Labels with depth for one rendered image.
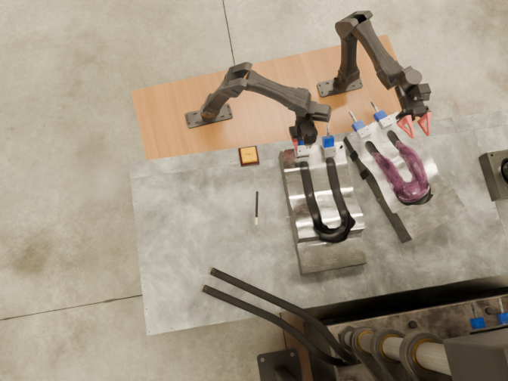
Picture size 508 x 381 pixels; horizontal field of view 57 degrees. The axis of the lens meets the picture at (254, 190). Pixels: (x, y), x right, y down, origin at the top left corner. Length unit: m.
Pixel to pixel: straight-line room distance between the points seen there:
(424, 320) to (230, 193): 0.93
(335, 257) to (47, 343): 1.68
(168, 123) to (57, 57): 1.39
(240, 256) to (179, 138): 0.56
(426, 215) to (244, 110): 0.87
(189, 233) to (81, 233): 1.06
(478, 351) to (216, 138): 1.45
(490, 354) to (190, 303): 1.29
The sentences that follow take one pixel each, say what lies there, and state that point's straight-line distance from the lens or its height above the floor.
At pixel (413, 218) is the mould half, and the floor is 0.91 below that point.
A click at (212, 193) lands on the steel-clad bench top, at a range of 1.94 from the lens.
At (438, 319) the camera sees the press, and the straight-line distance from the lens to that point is 2.06.
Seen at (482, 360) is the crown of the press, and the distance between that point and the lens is 0.83.
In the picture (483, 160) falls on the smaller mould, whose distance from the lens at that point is 2.22.
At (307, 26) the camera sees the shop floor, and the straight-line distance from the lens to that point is 3.27.
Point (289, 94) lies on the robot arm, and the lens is 1.66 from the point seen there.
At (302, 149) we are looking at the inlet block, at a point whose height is 0.94.
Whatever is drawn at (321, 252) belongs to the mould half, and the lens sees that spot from 1.86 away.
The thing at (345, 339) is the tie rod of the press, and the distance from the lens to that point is 1.89.
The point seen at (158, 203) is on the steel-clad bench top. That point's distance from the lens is 1.95.
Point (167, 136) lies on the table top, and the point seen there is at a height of 0.80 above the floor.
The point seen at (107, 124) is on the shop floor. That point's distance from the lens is 2.99.
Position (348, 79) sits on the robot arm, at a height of 0.95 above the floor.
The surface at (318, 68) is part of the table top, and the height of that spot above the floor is 0.80.
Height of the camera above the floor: 2.67
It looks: 75 degrees down
